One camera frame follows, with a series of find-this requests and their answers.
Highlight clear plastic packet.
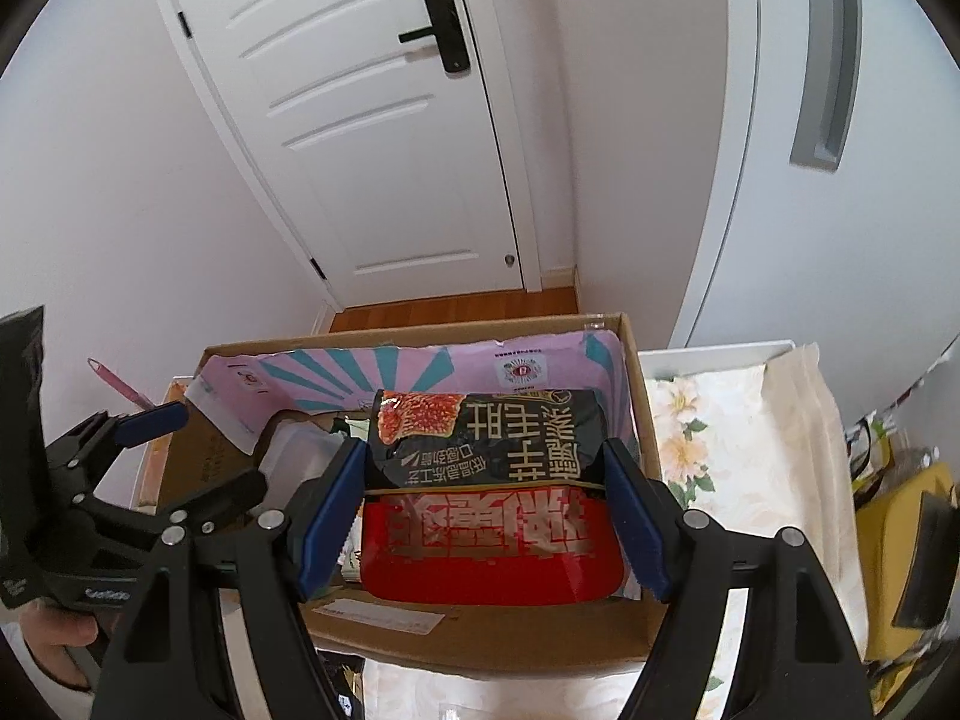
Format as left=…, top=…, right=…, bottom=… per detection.
left=259, top=421, right=345, bottom=507

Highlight red black snack packet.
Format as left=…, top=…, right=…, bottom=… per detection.
left=359, top=390, right=625, bottom=606

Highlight person's left hand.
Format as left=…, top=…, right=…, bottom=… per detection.
left=20, top=601, right=101, bottom=689

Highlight cardboard box pink lining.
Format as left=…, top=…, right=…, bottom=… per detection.
left=158, top=316, right=662, bottom=678

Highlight yellow stool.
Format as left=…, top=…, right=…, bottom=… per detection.
left=854, top=463, right=959, bottom=665

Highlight white sliding wardrobe door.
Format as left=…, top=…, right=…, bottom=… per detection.
left=672, top=0, right=958, bottom=419

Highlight white panel door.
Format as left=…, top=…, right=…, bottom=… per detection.
left=161, top=0, right=540, bottom=307

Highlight pink handled tool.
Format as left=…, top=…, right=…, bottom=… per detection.
left=86, top=358, right=155, bottom=411

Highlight black door handle lock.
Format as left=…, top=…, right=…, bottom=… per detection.
left=398, top=0, right=472, bottom=75

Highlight grey recessed door handle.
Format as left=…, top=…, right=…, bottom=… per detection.
left=791, top=0, right=862, bottom=172

